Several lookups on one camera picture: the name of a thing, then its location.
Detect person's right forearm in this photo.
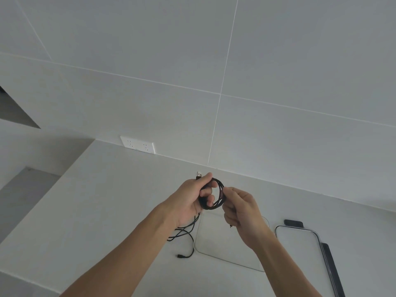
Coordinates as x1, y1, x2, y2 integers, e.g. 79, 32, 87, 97
244, 227, 324, 297

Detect person's left forearm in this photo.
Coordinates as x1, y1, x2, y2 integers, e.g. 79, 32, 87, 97
59, 203, 177, 297

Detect metal-rimmed tray with black handles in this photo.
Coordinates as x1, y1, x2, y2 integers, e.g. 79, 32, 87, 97
274, 219, 346, 297

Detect black usb cable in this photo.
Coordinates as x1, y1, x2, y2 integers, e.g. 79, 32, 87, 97
167, 171, 233, 260

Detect white wall socket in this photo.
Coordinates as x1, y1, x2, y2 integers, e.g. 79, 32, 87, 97
120, 136, 156, 155

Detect person's right hand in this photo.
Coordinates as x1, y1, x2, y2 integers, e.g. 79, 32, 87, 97
222, 186, 270, 252

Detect person's left hand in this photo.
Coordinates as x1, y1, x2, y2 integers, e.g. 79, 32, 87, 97
159, 172, 218, 229

